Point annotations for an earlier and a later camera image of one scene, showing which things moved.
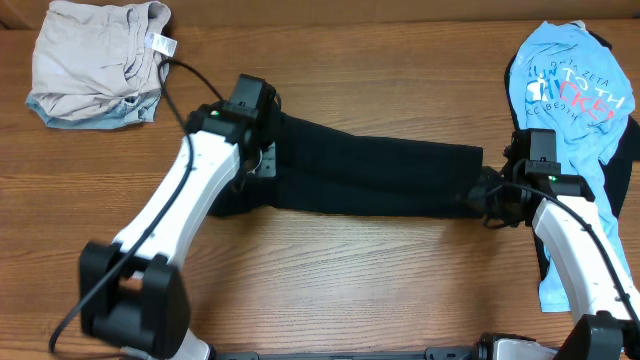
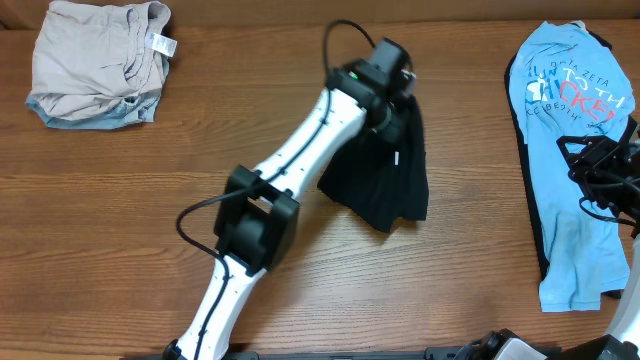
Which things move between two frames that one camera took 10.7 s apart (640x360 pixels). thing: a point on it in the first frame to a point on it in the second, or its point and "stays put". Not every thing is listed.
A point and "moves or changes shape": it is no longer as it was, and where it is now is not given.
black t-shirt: (324, 168) moves or changes shape
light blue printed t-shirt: (568, 79) stays put
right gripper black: (478, 200) to (586, 165)
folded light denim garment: (140, 108) stays put
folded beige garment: (89, 59) stays put
